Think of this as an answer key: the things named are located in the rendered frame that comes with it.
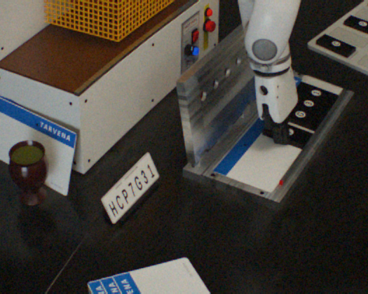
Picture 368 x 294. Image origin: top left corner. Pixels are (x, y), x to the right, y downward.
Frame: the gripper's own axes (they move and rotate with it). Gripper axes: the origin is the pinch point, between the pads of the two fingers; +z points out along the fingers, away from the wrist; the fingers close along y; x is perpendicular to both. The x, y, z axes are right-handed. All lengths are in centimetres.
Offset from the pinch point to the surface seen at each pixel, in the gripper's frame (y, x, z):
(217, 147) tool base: -7.3, 10.9, 0.5
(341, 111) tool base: 18.1, -6.8, 4.0
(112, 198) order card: -33.5, 17.3, -3.9
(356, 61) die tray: 43.5, -2.0, 4.3
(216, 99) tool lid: -4.5, 10.9, -8.8
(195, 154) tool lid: -16.1, 10.1, -3.6
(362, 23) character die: 62, 2, 2
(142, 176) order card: -24.1, 16.9, -2.6
